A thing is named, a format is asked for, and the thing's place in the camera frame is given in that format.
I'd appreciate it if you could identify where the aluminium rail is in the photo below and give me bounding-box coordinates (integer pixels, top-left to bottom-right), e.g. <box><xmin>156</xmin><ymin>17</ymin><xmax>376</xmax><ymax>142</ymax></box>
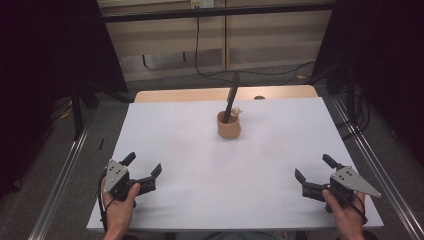
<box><xmin>332</xmin><ymin>97</ymin><xmax>424</xmax><ymax>240</ymax></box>
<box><xmin>27</xmin><ymin>124</ymin><xmax>92</xmax><ymax>240</ymax></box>

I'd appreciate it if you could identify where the white table cover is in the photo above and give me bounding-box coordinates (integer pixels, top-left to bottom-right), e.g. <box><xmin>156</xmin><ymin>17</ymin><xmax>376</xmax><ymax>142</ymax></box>
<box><xmin>86</xmin><ymin>96</ymin><xmax>385</xmax><ymax>232</ymax></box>

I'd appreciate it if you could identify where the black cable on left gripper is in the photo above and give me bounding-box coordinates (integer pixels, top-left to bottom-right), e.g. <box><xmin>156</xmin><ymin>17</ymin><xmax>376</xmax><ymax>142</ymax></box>
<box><xmin>97</xmin><ymin>174</ymin><xmax>114</xmax><ymax>233</ymax></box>

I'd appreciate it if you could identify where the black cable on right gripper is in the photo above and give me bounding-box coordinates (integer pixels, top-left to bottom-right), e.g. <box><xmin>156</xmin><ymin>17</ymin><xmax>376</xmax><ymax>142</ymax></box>
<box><xmin>339</xmin><ymin>192</ymin><xmax>370</xmax><ymax>225</ymax></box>

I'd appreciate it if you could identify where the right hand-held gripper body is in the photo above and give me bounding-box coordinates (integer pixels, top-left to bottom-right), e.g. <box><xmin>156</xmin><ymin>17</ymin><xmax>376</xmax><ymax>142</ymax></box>
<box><xmin>302</xmin><ymin>165</ymin><xmax>383</xmax><ymax>215</ymax></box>

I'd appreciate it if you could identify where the wooden table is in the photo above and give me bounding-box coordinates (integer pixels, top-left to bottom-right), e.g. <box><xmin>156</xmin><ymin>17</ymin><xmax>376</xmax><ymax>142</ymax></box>
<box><xmin>133</xmin><ymin>84</ymin><xmax>319</xmax><ymax>104</ymax></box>

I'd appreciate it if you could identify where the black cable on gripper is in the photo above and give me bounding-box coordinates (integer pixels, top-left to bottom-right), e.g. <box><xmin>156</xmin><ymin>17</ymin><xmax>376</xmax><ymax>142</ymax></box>
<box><xmin>97</xmin><ymin>174</ymin><xmax>114</xmax><ymax>233</ymax></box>
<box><xmin>339</xmin><ymin>192</ymin><xmax>370</xmax><ymax>225</ymax></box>

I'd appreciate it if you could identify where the black comb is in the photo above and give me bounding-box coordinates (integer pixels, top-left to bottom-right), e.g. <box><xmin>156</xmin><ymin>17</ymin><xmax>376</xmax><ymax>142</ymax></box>
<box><xmin>222</xmin><ymin>72</ymin><xmax>241</xmax><ymax>125</ymax></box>

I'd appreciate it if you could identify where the black metal stand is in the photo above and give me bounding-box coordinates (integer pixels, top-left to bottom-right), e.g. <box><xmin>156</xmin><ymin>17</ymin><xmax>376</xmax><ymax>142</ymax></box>
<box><xmin>70</xmin><ymin>79</ymin><xmax>101</xmax><ymax>141</ymax></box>

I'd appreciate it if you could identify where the black curtain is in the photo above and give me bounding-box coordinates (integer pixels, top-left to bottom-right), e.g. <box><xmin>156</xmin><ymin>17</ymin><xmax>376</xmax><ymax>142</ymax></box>
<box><xmin>0</xmin><ymin>0</ymin><xmax>130</xmax><ymax>201</ymax></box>
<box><xmin>312</xmin><ymin>0</ymin><xmax>424</xmax><ymax>165</ymax></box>

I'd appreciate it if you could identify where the black horizontal bar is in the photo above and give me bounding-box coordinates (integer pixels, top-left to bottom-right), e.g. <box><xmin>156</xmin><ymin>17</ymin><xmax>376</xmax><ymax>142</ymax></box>
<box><xmin>99</xmin><ymin>2</ymin><xmax>336</xmax><ymax>24</ymax></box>

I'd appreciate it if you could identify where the person's right hand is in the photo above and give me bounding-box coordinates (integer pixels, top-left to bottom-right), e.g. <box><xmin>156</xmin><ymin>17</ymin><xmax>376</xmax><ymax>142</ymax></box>
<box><xmin>321</xmin><ymin>189</ymin><xmax>368</xmax><ymax>240</ymax></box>

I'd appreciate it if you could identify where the brown cup with small figurine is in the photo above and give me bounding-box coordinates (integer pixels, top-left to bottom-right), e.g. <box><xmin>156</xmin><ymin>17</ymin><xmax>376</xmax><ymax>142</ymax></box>
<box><xmin>216</xmin><ymin>106</ymin><xmax>244</xmax><ymax>140</ymax></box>

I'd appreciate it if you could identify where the long black floor cable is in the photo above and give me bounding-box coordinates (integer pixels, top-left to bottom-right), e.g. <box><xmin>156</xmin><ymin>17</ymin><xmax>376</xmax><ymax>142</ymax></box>
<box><xmin>194</xmin><ymin>14</ymin><xmax>316</xmax><ymax>87</ymax></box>

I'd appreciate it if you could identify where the person's left hand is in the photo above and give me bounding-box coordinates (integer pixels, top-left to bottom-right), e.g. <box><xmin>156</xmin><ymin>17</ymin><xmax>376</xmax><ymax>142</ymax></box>
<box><xmin>100</xmin><ymin>181</ymin><xmax>142</xmax><ymax>240</ymax></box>

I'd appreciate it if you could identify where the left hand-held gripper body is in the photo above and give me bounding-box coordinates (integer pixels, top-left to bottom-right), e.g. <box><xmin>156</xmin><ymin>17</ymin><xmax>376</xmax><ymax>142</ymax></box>
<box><xmin>102</xmin><ymin>159</ymin><xmax>158</xmax><ymax>202</ymax></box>

